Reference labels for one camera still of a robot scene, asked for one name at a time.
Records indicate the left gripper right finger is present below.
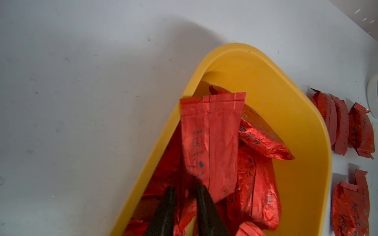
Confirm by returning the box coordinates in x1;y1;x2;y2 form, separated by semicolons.
196;184;231;236

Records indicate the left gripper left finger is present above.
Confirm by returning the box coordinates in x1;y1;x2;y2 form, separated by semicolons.
143;186;176;236

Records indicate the red tea bag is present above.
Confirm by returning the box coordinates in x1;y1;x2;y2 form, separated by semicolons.
331;169;370;236
348;102;375;159
331;95;349;156
311;89;337;146
180;92;246;202

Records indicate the yellow plastic storage box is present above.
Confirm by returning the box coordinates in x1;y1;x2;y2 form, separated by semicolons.
110;43;332;236

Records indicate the red tea bags pile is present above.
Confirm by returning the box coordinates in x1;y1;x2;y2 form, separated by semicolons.
124;87;294;236

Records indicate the white utensil cup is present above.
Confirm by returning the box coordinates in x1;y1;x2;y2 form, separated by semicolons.
366;74;378;119

